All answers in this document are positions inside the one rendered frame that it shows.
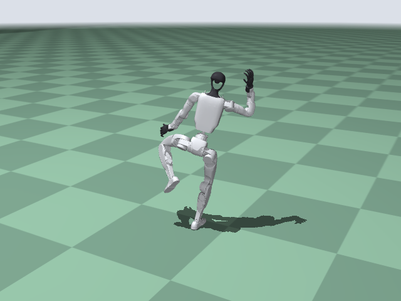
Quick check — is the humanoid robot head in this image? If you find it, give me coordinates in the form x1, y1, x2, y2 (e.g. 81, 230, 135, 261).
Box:
206, 71, 226, 98

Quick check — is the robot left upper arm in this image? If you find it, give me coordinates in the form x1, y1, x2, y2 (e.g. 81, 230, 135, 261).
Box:
179, 92, 201, 119

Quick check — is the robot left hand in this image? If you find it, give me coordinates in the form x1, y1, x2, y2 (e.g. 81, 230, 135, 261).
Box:
160, 124, 173, 137

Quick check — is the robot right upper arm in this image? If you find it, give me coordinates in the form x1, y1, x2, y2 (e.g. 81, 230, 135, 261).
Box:
224, 100, 252, 117

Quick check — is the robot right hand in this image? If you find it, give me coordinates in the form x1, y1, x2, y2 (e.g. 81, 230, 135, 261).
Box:
243, 69, 254, 93

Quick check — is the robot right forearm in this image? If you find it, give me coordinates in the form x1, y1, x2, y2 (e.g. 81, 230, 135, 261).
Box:
245, 88, 255, 115

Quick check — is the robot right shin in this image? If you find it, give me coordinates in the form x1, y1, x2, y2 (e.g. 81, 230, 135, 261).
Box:
194, 184, 212, 223

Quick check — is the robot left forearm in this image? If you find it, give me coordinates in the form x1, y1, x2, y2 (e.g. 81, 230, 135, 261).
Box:
168, 109, 183, 130

